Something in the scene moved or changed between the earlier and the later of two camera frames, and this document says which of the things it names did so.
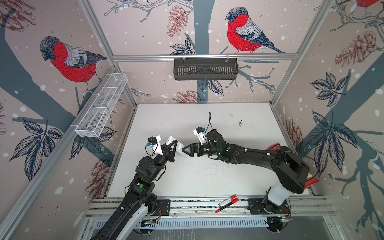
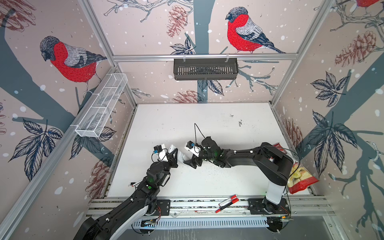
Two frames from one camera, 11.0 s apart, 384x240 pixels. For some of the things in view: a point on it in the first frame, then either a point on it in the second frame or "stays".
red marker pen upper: x=231 y=197 stays
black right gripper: x=194 y=145 to x=193 y=162
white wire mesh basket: x=101 y=105 stays
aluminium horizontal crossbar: x=142 y=57 stays
